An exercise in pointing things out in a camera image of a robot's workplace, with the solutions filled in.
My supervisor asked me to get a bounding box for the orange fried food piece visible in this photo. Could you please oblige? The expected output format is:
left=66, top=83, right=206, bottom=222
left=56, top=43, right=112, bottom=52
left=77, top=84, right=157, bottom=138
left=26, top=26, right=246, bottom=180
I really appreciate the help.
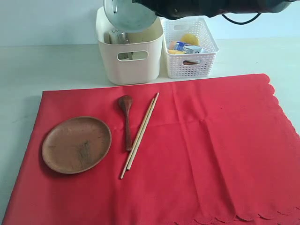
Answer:
left=183, top=60, right=200, bottom=65

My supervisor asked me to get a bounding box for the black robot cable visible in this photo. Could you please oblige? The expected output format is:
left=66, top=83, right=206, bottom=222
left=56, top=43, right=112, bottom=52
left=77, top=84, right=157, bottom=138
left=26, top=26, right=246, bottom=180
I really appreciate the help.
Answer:
left=221, top=13, right=262, bottom=25

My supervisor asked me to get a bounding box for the brown egg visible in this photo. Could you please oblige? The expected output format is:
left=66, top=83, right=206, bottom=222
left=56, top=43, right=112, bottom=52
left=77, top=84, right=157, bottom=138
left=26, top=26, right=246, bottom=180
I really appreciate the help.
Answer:
left=168, top=41, right=177, bottom=50

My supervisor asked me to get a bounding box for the pale green bowl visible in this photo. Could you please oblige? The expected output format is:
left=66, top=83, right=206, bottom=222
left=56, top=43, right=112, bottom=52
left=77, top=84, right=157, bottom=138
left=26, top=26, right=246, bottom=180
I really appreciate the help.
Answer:
left=103, top=0, right=157, bottom=33

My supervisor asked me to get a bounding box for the white perforated plastic basket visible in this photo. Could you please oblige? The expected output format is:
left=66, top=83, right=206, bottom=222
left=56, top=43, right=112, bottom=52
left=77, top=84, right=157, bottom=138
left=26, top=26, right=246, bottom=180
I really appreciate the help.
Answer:
left=161, top=16, right=219, bottom=78

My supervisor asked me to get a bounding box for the brown wooden plate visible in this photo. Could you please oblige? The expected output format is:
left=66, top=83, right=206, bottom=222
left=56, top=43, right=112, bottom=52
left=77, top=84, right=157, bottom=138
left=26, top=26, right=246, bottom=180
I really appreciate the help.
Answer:
left=41, top=116, right=112, bottom=174

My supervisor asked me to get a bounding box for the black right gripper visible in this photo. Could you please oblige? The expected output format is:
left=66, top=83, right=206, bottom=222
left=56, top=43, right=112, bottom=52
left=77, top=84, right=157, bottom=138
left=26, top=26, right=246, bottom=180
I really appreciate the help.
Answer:
left=132, top=0, right=211, bottom=20

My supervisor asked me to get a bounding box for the large cream plastic bin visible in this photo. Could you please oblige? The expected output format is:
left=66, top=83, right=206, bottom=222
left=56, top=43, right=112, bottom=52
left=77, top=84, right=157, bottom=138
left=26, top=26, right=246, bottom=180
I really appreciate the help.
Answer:
left=96, top=7, right=163, bottom=85

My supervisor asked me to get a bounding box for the red table cloth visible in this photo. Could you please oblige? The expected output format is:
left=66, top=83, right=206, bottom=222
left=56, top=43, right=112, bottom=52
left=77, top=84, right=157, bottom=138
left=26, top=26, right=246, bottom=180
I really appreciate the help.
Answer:
left=3, top=74, right=300, bottom=225

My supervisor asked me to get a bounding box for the brown wooden spoon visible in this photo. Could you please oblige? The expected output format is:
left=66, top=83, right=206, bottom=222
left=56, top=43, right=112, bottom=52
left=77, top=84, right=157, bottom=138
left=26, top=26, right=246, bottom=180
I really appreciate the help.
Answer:
left=118, top=95, right=133, bottom=151

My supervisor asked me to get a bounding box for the yellow lemon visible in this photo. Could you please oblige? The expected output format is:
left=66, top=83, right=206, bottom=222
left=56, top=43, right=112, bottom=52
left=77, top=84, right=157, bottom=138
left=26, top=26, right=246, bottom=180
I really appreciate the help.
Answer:
left=180, top=33, right=199, bottom=46

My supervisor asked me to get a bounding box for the wooden chopstick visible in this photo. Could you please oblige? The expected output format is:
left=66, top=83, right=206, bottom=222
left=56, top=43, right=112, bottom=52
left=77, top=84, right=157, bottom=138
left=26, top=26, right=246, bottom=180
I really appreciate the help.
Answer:
left=120, top=98, right=154, bottom=179
left=126, top=92, right=159, bottom=170

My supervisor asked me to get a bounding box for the yellow cheese wedge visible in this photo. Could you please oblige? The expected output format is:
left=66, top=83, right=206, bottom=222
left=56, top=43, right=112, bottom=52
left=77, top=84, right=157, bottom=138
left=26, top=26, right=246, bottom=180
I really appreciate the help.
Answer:
left=167, top=49, right=185, bottom=55

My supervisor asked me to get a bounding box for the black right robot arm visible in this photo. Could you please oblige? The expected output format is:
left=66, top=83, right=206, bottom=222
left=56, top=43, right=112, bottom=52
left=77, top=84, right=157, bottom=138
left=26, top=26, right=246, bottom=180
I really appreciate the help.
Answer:
left=132, top=0, right=294, bottom=20

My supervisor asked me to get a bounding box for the stainless steel cup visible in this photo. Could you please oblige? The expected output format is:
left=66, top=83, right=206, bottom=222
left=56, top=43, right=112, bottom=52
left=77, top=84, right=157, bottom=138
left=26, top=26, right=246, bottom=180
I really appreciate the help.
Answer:
left=104, top=28, right=135, bottom=60

